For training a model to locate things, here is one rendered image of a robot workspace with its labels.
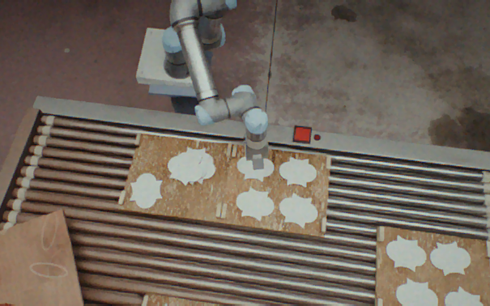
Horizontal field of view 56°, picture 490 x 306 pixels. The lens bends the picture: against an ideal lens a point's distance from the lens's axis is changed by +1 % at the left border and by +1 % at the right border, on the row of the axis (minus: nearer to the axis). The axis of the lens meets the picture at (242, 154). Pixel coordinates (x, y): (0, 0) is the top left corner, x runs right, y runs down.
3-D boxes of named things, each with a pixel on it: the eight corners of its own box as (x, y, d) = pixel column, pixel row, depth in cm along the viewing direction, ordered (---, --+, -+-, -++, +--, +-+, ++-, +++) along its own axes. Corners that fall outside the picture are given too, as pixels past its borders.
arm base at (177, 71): (166, 51, 220) (164, 38, 211) (198, 53, 220) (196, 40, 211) (161, 78, 214) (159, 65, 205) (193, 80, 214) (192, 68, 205)
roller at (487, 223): (31, 157, 201) (27, 152, 197) (496, 220, 186) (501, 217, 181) (27, 167, 199) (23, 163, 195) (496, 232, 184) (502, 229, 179)
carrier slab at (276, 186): (234, 146, 197) (233, 144, 196) (330, 157, 194) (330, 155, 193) (220, 223, 182) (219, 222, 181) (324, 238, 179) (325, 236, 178)
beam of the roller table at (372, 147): (42, 102, 216) (36, 95, 211) (503, 159, 199) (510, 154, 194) (36, 117, 212) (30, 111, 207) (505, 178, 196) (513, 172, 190)
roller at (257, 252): (10, 211, 191) (5, 207, 186) (501, 284, 175) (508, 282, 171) (6, 223, 189) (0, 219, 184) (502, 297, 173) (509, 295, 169)
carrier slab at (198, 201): (140, 133, 200) (139, 132, 199) (233, 145, 197) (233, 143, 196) (119, 210, 185) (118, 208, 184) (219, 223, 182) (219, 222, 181)
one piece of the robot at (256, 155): (245, 157, 162) (246, 176, 177) (270, 154, 162) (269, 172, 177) (241, 128, 167) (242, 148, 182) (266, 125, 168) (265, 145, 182)
